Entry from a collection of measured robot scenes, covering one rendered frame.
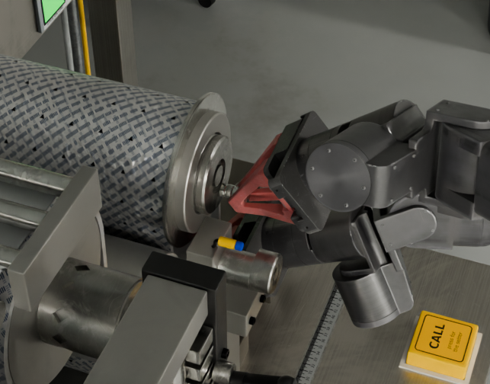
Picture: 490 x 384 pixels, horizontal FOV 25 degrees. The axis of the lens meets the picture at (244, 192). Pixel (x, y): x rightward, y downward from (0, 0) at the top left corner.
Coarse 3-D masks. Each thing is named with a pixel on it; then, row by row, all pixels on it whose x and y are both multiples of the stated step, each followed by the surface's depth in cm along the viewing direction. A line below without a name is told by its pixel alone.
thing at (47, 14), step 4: (44, 0) 134; (48, 0) 135; (52, 0) 136; (56, 0) 137; (60, 0) 138; (44, 4) 134; (48, 4) 135; (52, 4) 136; (56, 4) 138; (60, 4) 138; (44, 8) 135; (48, 8) 136; (52, 8) 137; (56, 8) 138; (44, 12) 135; (48, 12) 136; (52, 12) 137; (44, 16) 135; (48, 16) 136
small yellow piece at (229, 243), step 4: (220, 236) 99; (216, 240) 99; (220, 240) 99; (224, 240) 98; (228, 240) 98; (232, 240) 98; (236, 240) 99; (220, 244) 99; (224, 244) 98; (228, 244) 98; (232, 244) 98; (236, 244) 98; (240, 244) 98; (232, 248) 98; (236, 248) 98; (240, 248) 98
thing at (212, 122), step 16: (208, 112) 101; (208, 128) 99; (224, 128) 104; (192, 144) 98; (192, 160) 97; (192, 176) 98; (176, 192) 98; (192, 192) 99; (176, 208) 99; (192, 208) 101; (192, 224) 102
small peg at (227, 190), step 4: (224, 184) 104; (228, 184) 104; (220, 188) 103; (224, 188) 103; (228, 188) 103; (232, 188) 103; (236, 188) 103; (220, 192) 103; (224, 192) 103; (228, 192) 103; (232, 192) 103; (220, 196) 104; (224, 196) 104; (228, 196) 103; (248, 196) 103; (244, 200) 103; (248, 200) 104
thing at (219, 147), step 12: (216, 144) 100; (228, 144) 103; (204, 156) 99; (216, 156) 100; (228, 156) 104; (204, 168) 99; (216, 168) 102; (228, 168) 105; (204, 180) 99; (216, 180) 102; (228, 180) 106; (204, 192) 99; (216, 192) 103; (204, 204) 100; (216, 204) 104
